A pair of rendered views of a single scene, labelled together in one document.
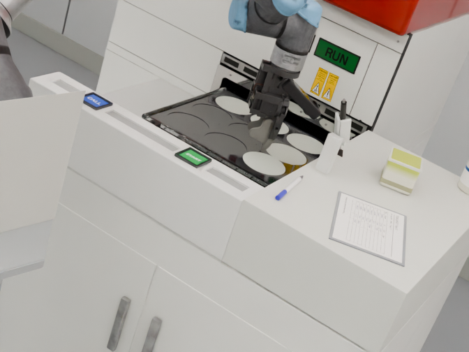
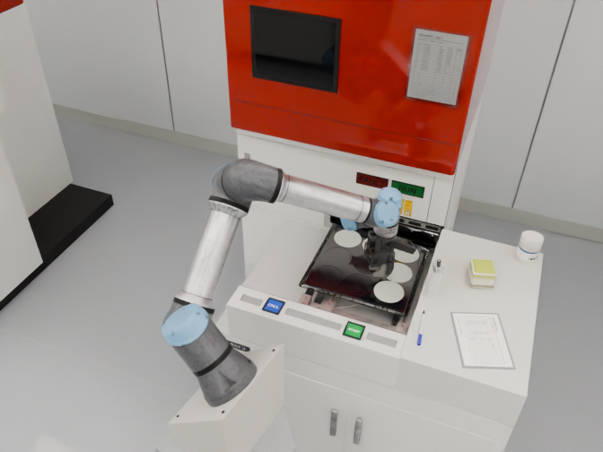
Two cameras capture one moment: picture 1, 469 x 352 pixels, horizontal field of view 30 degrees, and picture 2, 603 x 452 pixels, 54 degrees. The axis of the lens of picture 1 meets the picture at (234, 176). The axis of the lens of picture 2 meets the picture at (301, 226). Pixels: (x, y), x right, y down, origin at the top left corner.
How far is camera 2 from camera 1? 0.78 m
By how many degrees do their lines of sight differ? 13
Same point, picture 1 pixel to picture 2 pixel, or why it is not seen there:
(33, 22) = (152, 128)
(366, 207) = (472, 318)
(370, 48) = (431, 181)
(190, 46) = not seen: hidden behind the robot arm
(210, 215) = (379, 366)
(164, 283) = (357, 401)
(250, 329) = (423, 419)
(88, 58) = (198, 142)
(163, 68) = (285, 213)
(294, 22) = not seen: hidden behind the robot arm
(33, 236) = (279, 429)
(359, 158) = (449, 265)
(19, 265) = not seen: outside the picture
